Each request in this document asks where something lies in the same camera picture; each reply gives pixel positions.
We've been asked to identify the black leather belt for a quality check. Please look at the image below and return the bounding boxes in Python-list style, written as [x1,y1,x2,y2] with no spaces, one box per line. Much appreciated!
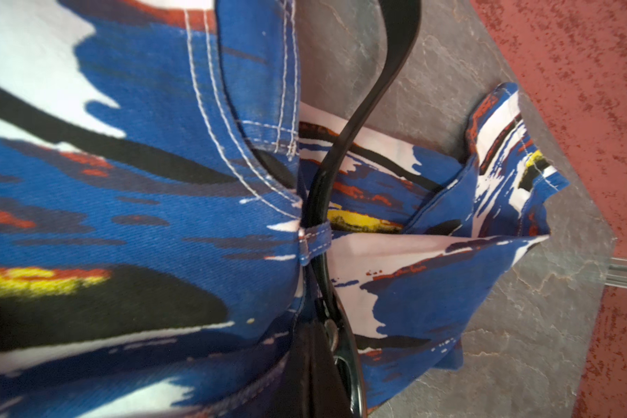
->
[265,1,421,417]

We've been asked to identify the blue white patterned trousers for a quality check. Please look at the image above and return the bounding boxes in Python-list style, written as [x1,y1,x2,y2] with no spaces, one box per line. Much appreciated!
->
[0,1,567,417]

